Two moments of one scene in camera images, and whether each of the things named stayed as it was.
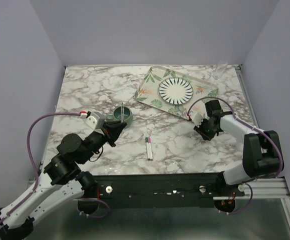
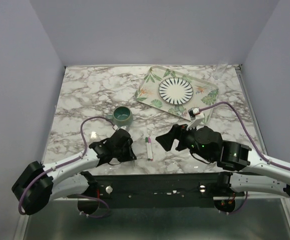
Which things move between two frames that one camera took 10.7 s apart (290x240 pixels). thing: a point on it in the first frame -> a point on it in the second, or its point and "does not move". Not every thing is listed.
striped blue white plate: x=176 y=90 does not move
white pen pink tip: x=150 y=154 does not move
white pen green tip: x=147 y=150 does not move
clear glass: x=220 y=68 does not move
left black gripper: x=112 y=130 -> x=130 y=156
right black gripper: x=208 y=136 -> x=178 y=131
